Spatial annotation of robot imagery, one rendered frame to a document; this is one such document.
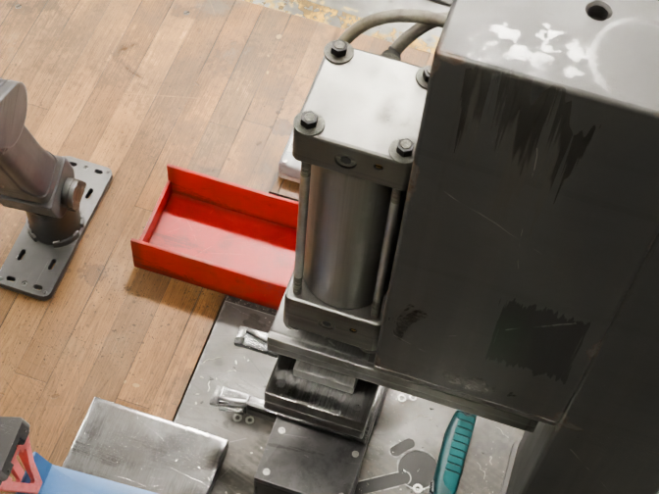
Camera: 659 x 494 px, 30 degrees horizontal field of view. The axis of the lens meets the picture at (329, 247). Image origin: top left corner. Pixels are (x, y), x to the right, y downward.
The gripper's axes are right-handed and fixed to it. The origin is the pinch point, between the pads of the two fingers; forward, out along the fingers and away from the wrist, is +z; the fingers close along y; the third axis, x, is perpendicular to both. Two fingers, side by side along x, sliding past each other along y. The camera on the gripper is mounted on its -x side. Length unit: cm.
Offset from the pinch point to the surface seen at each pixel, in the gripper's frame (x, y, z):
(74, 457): 4.9, 1.7, 3.2
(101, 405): 11.5, 2.2, 3.6
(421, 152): 9, 59, -37
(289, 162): 49, 12, 9
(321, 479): 7.4, 28.3, 10.9
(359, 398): 10.2, 37.9, -1.6
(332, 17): 158, -49, 82
